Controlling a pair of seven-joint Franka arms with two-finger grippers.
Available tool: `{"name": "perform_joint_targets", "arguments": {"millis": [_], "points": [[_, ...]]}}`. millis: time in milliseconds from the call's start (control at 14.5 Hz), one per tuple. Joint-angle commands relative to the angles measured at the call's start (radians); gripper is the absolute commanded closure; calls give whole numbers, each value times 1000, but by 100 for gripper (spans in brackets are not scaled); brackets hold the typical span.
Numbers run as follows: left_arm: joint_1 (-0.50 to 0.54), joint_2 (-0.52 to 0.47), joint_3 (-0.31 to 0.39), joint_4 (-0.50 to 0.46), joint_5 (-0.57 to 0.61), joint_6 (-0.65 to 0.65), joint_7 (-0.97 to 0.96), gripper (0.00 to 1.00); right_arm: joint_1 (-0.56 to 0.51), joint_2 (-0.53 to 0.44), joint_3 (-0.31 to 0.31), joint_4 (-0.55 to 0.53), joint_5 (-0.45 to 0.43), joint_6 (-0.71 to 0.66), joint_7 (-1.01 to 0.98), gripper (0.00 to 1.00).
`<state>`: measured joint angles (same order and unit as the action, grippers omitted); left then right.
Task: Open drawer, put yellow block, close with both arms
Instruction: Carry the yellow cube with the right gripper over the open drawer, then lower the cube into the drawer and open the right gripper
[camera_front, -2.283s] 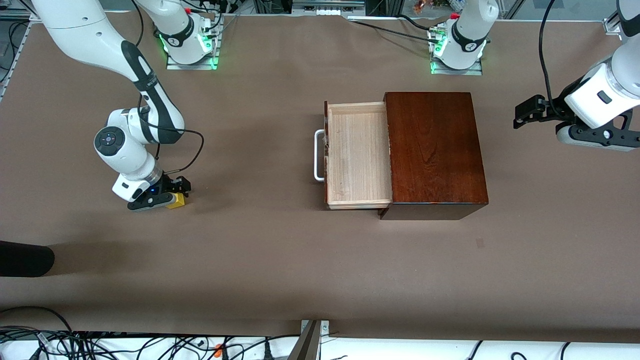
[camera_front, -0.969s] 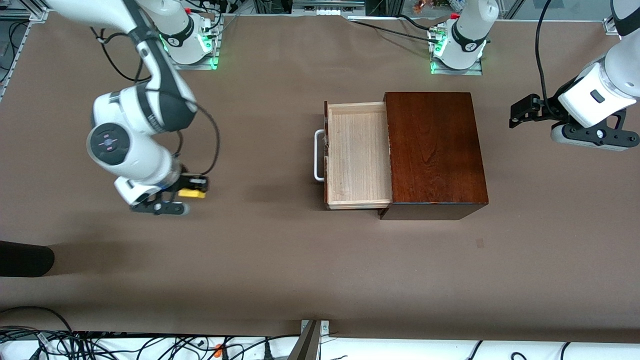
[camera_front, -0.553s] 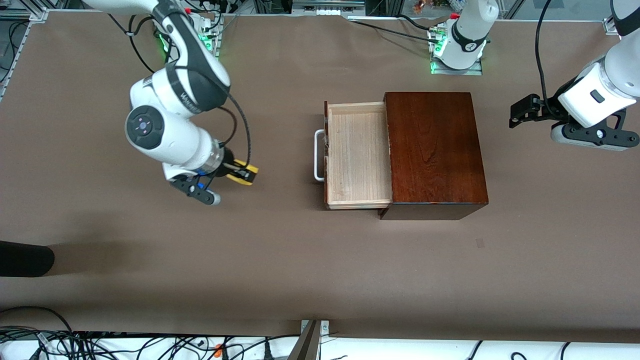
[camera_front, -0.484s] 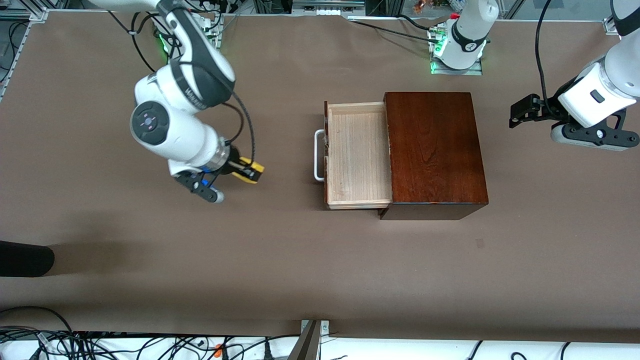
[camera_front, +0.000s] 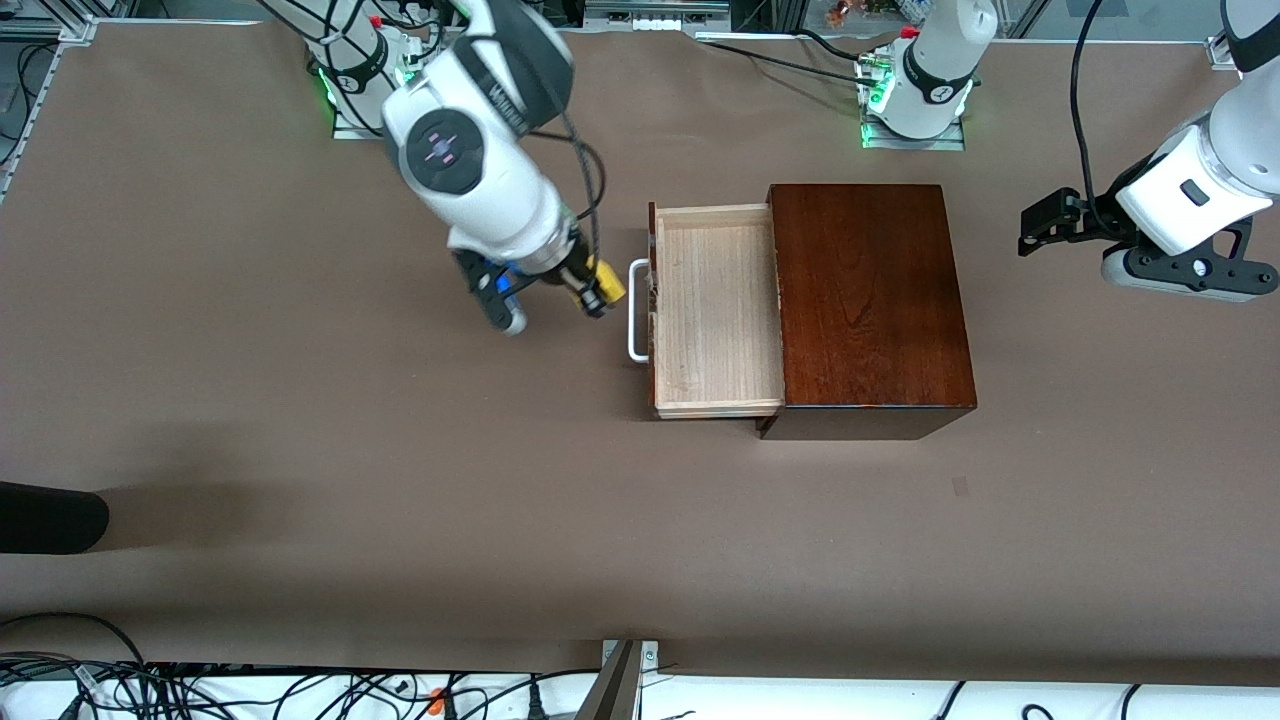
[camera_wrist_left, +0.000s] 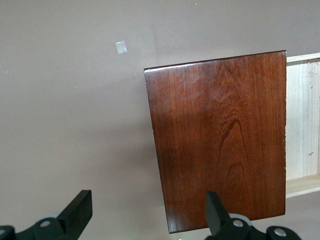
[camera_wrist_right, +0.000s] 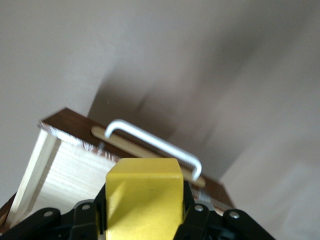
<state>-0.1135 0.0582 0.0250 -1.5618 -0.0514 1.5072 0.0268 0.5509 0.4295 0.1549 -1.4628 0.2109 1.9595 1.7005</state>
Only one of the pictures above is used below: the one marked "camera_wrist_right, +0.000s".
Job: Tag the yellow cube block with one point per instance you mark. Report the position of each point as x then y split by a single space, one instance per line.
145 200

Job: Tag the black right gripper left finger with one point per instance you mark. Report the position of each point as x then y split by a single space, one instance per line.
50 225

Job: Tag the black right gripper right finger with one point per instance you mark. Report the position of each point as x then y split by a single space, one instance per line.
220 227

